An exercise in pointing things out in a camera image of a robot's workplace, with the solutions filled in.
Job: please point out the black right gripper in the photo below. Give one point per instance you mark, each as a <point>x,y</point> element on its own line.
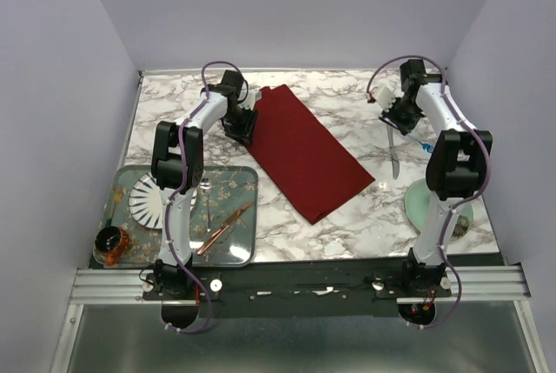
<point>405,127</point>

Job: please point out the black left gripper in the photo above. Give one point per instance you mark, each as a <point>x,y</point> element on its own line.
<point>246,131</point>

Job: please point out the blue handled fork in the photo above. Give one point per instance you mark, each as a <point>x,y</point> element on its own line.
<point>427,147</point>

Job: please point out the dark red cloth napkin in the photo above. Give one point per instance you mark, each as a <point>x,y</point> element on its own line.
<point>304,160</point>

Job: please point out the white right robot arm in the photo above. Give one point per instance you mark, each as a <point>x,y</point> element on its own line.
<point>458,169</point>

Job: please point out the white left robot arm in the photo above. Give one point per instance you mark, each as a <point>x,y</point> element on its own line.
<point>178,164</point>

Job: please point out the silver table knife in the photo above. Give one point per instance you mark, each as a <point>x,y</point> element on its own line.
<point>393,154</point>

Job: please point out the teal floral serving tray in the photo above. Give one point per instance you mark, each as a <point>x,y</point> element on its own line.
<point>233,186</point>

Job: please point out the silver spoon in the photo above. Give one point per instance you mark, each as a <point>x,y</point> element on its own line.
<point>205,188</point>

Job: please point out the light green plate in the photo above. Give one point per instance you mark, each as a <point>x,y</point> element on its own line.
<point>416,202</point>

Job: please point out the rose gold knife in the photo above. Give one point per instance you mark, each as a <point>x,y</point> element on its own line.
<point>224,226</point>

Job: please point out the blue striped white plate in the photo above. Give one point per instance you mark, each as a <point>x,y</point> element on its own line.
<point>146,203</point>

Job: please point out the gold fork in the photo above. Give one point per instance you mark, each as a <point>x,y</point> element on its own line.
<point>116,199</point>

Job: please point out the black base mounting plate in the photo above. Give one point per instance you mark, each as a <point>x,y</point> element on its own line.
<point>235,307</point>

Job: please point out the black and orange cup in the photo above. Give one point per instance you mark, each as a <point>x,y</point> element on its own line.
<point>111,242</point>

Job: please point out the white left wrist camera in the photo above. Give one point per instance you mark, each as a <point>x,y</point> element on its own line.
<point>252,98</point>

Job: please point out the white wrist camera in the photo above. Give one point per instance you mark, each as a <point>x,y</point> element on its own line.
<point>384,97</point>
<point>252,98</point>

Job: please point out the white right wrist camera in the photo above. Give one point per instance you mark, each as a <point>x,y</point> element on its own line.
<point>384,97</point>

